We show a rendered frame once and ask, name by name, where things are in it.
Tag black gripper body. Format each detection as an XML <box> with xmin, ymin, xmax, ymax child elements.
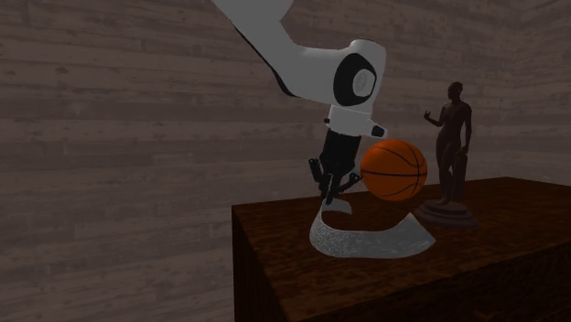
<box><xmin>318</xmin><ymin>128</ymin><xmax>363</xmax><ymax>185</ymax></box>

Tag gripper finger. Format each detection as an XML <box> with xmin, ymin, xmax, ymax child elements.
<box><xmin>308</xmin><ymin>156</ymin><xmax>336</xmax><ymax>207</ymax></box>
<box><xmin>336</xmin><ymin>171</ymin><xmax>363</xmax><ymax>196</ymax></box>

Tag orange basketball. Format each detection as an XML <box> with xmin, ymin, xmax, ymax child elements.
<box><xmin>360</xmin><ymin>138</ymin><xmax>429</xmax><ymax>202</ymax></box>

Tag silver curved ribbon-shaped object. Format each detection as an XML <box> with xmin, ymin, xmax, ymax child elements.
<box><xmin>308</xmin><ymin>198</ymin><xmax>436</xmax><ymax>260</ymax></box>

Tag dark bronze figure statue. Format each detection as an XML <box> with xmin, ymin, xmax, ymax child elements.
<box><xmin>413</xmin><ymin>80</ymin><xmax>479</xmax><ymax>230</ymax></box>

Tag dark wooden chest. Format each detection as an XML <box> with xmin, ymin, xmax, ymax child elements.
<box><xmin>231</xmin><ymin>176</ymin><xmax>571</xmax><ymax>322</ymax></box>

